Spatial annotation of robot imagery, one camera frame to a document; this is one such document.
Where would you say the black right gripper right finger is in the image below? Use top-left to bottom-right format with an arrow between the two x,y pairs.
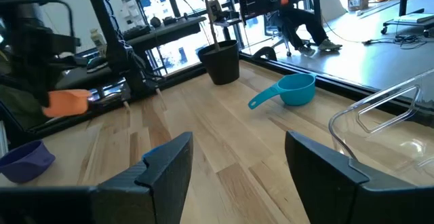
284,130 -> 434,224

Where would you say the white bottle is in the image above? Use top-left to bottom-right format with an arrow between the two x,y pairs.
89,27 -> 108,58

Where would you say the dark grey desk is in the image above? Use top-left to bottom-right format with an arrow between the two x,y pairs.
122,16 -> 208,49

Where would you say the green plant in black pot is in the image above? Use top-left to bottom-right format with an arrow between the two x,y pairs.
161,0 -> 241,86

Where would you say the black floor cable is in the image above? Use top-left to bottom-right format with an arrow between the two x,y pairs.
361,33 -> 429,50

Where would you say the person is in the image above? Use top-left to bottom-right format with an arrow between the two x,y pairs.
278,0 -> 344,56

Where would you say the office chair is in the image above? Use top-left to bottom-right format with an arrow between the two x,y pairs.
264,12 -> 293,58

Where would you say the cardboard box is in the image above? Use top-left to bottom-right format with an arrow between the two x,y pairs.
347,0 -> 370,12

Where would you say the clear plastic basket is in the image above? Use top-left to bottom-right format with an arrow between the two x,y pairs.
328,68 -> 434,188

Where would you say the black keyboard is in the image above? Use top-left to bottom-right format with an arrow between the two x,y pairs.
123,24 -> 153,42

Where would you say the grey wheeled cart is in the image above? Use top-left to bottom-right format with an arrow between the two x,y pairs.
380,11 -> 434,37

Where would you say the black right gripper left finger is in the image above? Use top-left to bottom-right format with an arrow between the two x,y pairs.
0,131 -> 195,224

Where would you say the teal measuring cup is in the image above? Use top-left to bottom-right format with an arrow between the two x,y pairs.
247,73 -> 317,111

